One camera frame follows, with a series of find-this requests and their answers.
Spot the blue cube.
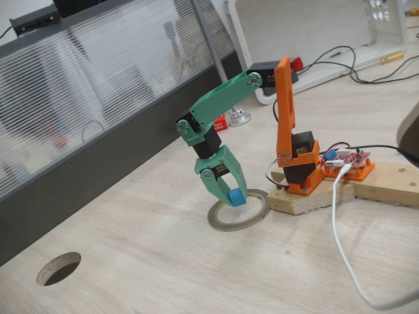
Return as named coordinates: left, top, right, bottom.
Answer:
left=228, top=188, right=247, bottom=208

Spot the small red box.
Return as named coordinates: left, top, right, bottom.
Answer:
left=213, top=114, right=229, bottom=131

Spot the pale wooden block with holes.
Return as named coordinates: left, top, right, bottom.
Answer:
left=266, top=169, right=357, bottom=216

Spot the black power strip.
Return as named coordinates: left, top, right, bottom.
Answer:
left=261, top=71, right=300, bottom=97

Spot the red controller board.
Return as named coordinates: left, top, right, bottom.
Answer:
left=322, top=147, right=373, bottom=171

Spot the pale wooden plank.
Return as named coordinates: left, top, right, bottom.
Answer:
left=352, top=162, right=419, bottom=207

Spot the white plastic crate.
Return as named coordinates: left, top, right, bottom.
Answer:
left=224, top=0, right=410, bottom=105

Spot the grey glass desk partition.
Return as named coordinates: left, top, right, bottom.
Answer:
left=0, top=0, right=249, bottom=268

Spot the grey rounded object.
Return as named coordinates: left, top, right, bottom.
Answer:
left=395, top=101, right=419, bottom=161

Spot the black monitor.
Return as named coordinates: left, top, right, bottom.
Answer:
left=53, top=0, right=132, bottom=20

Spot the black device box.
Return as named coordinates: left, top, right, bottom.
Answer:
left=9, top=5, right=62, bottom=36

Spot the grey ring of tape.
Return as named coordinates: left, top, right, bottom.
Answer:
left=207, top=188, right=272, bottom=232

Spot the white USB cable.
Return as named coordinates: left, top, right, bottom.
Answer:
left=330, top=163, right=419, bottom=311

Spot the silver metal partition post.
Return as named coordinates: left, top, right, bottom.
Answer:
left=191, top=0, right=252, bottom=128

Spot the thin black cable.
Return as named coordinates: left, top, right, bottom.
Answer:
left=302, top=45, right=419, bottom=85
left=296, top=54, right=419, bottom=84

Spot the black cable with plug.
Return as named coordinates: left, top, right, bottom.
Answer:
left=355, top=145, right=419, bottom=167

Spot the yellow handled screwdriver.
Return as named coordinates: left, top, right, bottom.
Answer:
left=379, top=51, right=405, bottom=62

